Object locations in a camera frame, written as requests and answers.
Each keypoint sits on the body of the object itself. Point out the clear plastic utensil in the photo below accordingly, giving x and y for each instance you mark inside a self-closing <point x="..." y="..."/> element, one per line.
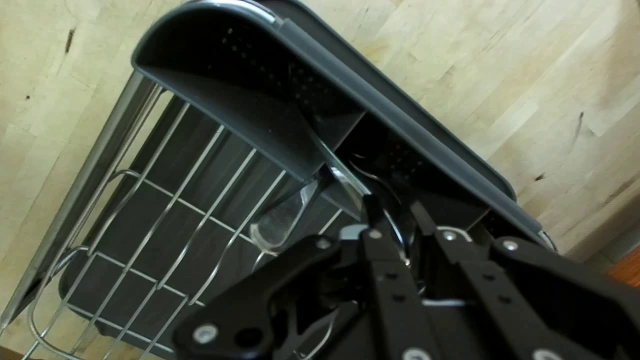
<point x="282" y="216"/>

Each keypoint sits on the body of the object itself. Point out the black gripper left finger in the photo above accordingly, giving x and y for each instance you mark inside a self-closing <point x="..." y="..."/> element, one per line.
<point x="266" y="292"/>

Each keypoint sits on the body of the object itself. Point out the dark gray utensil holder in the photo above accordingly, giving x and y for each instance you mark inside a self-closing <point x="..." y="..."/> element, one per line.
<point x="221" y="60"/>

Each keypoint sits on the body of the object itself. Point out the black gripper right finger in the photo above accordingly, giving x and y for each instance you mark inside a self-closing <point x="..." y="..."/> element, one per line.
<point x="552" y="287"/>

